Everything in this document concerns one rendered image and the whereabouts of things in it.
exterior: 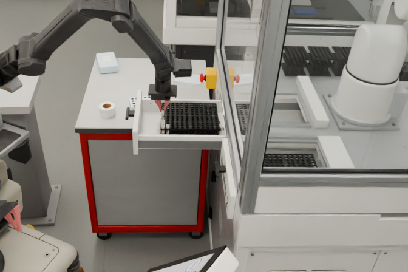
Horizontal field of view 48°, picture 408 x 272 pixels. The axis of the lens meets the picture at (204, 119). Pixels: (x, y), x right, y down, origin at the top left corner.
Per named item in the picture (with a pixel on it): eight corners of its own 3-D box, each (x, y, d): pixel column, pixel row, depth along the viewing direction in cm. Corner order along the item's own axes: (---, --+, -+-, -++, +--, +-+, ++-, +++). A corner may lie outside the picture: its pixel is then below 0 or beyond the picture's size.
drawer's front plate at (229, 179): (227, 220, 145) (230, 195, 139) (220, 160, 169) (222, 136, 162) (232, 220, 145) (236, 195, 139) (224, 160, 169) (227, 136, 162)
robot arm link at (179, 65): (158, 46, 152) (161, 70, 150) (192, 45, 155) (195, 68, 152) (156, 61, 164) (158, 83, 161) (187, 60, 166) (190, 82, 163)
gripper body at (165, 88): (149, 87, 168) (149, 70, 164) (176, 88, 169) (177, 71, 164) (147, 98, 163) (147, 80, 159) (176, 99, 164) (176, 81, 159)
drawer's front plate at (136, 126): (133, 155, 168) (132, 131, 162) (138, 110, 192) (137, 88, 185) (138, 155, 168) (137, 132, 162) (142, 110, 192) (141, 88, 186)
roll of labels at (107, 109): (106, 107, 203) (105, 99, 201) (118, 112, 200) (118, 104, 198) (95, 114, 198) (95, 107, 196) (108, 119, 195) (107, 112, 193)
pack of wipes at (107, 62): (118, 72, 228) (118, 64, 225) (99, 74, 225) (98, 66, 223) (114, 58, 240) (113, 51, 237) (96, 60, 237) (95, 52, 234)
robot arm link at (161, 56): (103, -15, 118) (105, 22, 114) (124, -20, 116) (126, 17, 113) (158, 51, 158) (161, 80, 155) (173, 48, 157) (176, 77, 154)
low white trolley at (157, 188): (91, 246, 234) (74, 127, 190) (105, 165, 284) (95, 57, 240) (203, 245, 238) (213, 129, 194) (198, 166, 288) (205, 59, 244)
